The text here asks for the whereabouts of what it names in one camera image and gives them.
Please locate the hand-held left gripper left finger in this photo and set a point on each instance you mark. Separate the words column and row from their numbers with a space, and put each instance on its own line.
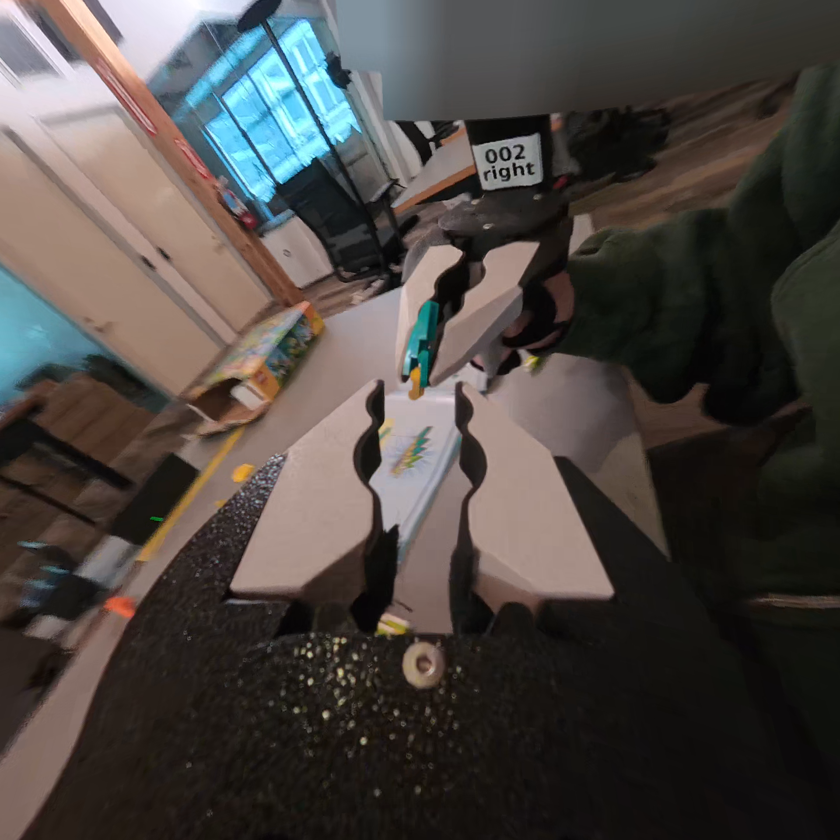
column 315, row 505

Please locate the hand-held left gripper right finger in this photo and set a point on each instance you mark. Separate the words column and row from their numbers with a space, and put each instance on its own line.
column 531, row 518

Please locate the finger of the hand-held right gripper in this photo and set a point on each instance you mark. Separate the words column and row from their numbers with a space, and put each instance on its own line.
column 420, row 282
column 499, row 295

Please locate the teal lego piece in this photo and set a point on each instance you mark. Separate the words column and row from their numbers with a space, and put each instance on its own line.
column 420, row 341

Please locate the small yellow lego piece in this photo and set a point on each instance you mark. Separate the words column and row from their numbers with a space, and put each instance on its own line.
column 243, row 472

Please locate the lego instruction booklet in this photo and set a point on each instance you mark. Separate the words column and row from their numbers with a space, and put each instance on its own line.
column 420, row 453

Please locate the white and yellow lego piece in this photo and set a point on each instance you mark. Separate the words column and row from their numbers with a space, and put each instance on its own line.
column 392, row 625

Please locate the colourful lego box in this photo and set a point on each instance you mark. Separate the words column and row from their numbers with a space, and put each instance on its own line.
column 262, row 361

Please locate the small orange lego piece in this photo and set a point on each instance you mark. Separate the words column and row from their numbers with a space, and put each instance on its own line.
column 119, row 607

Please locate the person's right hand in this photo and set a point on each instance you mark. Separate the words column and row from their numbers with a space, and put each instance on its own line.
column 561, row 295

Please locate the black mesh chair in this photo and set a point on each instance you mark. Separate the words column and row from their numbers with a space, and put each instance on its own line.
column 328, row 216

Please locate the red fire extinguisher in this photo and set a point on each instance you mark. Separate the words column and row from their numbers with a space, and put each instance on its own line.
column 237, row 205

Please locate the black floor lamp stand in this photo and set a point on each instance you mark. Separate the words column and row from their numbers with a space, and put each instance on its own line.
column 308, row 111

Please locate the large window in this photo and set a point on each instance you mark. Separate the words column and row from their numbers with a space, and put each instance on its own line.
column 275, row 111

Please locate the white double door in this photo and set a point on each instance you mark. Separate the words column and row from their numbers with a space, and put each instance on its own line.
column 131, row 229

